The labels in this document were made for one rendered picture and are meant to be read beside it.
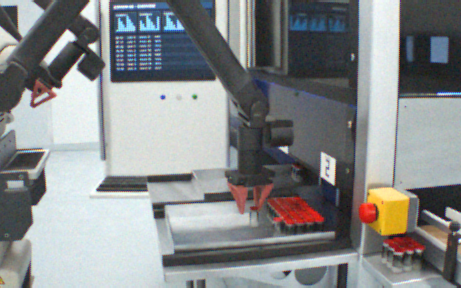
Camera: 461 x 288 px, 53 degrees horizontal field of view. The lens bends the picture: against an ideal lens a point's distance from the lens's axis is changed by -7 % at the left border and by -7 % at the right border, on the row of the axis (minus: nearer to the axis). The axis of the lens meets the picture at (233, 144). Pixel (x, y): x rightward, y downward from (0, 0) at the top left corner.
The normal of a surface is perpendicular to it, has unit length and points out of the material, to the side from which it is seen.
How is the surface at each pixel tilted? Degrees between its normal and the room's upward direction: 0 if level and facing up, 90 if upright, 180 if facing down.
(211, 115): 90
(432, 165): 90
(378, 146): 90
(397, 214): 90
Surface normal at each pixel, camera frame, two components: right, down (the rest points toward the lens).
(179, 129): 0.02, 0.20
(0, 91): 0.34, 0.32
